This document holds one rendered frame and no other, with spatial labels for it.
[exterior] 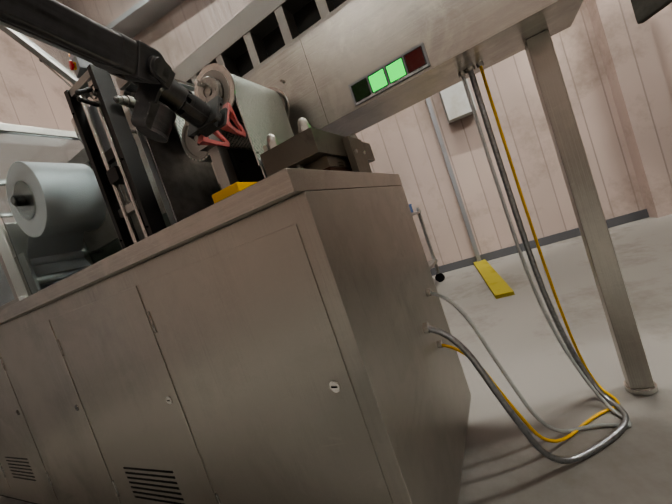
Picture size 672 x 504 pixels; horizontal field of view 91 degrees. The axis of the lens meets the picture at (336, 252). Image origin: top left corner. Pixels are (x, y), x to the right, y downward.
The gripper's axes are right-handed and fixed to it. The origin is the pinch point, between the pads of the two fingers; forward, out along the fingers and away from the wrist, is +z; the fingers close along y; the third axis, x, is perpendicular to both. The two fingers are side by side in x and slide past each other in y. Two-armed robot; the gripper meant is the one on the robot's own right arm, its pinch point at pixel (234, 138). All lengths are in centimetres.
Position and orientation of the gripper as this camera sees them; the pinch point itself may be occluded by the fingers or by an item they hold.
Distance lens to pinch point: 89.2
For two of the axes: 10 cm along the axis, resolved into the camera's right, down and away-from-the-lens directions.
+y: 8.3, -2.4, -4.9
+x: -0.6, -9.3, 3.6
